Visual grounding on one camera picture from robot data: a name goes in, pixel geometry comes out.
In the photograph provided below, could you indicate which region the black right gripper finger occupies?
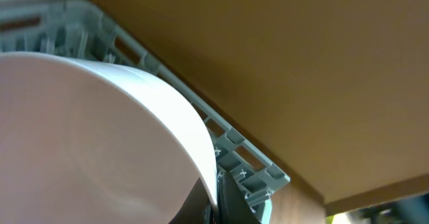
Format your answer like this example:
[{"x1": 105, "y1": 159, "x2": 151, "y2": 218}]
[{"x1": 203, "y1": 172, "x2": 258, "y2": 224}]

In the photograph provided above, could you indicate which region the pink bowl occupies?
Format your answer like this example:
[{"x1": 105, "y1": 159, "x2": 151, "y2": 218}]
[{"x1": 1, "y1": 52, "x2": 218, "y2": 223}]

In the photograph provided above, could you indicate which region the grey dishwasher rack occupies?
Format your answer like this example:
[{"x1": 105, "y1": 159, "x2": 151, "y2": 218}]
[{"x1": 1, "y1": 0, "x2": 290, "y2": 223}]

